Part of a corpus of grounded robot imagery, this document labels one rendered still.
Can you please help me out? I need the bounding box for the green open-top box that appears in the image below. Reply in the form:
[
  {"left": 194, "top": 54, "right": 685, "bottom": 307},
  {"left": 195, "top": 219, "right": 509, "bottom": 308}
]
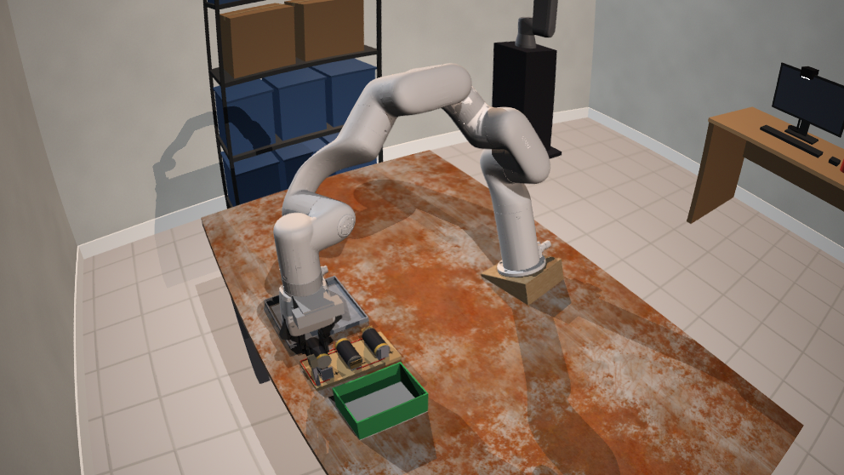
[{"left": 332, "top": 362, "right": 428, "bottom": 440}]

